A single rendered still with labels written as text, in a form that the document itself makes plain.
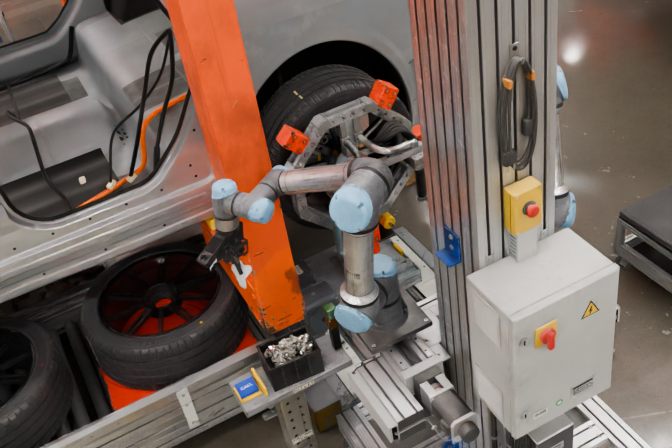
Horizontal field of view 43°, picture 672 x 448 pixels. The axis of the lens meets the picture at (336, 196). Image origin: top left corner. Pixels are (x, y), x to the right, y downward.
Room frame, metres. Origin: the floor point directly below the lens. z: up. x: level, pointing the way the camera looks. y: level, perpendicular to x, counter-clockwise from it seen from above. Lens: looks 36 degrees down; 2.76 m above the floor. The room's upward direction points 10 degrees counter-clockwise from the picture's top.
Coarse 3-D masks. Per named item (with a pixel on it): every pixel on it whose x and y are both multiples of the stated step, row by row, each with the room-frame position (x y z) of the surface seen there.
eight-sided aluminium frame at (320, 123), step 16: (336, 112) 2.78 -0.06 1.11; (352, 112) 2.75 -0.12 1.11; (368, 112) 2.78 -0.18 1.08; (384, 112) 2.81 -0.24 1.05; (320, 128) 2.70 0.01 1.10; (288, 160) 2.70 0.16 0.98; (304, 160) 2.67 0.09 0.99; (400, 176) 2.83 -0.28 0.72; (304, 208) 2.65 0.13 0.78; (384, 208) 2.78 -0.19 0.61; (320, 224) 2.67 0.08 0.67
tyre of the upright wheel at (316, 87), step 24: (312, 72) 2.99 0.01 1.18; (336, 72) 2.98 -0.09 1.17; (360, 72) 3.04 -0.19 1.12; (288, 96) 2.89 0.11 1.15; (312, 96) 2.82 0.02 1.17; (336, 96) 2.82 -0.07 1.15; (360, 96) 2.86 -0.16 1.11; (264, 120) 2.88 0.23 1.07; (288, 120) 2.77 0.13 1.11; (288, 216) 2.72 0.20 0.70
